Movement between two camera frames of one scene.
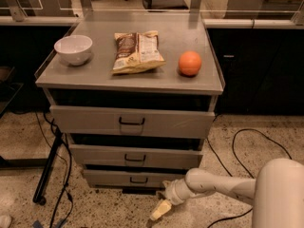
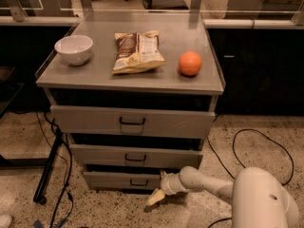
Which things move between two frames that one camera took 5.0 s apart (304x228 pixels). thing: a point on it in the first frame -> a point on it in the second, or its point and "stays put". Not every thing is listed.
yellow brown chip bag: x=136 y=52 stays put
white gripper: x=172 y=192 -> x=166 y=183
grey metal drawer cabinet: x=135 y=94 stays put
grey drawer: x=131 y=178 stays put
